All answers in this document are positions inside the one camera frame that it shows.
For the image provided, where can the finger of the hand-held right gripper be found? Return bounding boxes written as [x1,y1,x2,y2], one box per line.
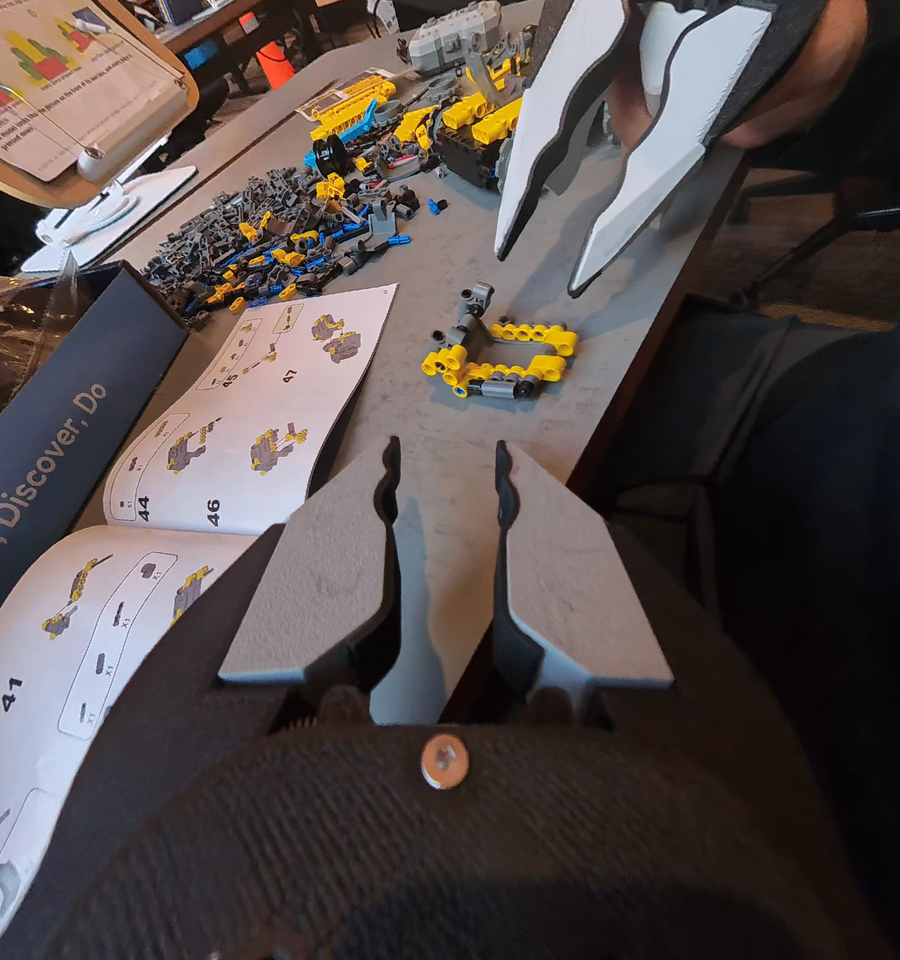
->
[566,0,775,299]
[493,0,632,264]

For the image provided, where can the grey battery box brick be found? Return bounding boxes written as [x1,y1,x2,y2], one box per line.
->
[408,0,505,76]

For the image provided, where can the bag of yellow beams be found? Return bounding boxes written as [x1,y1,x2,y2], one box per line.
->
[296,67,398,144]

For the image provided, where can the partly built yellow brick vehicle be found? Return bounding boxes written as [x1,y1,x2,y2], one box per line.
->
[438,22,541,189]

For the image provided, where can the wooden board with picture sheet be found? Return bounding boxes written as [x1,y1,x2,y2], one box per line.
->
[0,0,199,210]

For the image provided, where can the white building instruction booklet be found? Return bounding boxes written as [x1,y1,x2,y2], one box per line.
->
[0,283,400,960]

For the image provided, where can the navy cardboard box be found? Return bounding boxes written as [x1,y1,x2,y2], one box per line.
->
[0,260,190,661]

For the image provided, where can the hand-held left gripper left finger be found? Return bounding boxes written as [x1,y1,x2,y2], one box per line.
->
[217,435,404,690]

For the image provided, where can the clear plastic bag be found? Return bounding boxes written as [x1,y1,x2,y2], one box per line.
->
[0,270,83,444]

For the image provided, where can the orange cone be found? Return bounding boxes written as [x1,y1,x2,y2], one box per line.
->
[255,41,295,91]

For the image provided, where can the long blue beam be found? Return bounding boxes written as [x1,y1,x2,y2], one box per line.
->
[302,101,382,174]

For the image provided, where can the person's right hand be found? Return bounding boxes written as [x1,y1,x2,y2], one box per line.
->
[606,0,871,153]

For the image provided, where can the yellow grey brick frame assembly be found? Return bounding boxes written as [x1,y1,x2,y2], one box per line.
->
[422,281,580,400]

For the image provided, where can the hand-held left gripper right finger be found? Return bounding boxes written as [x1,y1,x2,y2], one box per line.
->
[493,438,677,693]

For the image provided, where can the black office chair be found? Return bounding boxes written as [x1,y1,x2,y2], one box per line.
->
[727,146,900,316]

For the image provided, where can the white stand base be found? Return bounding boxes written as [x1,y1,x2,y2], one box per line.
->
[21,165,198,275]

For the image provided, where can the pile of small toy bricks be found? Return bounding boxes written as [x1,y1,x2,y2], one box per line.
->
[144,168,451,331]

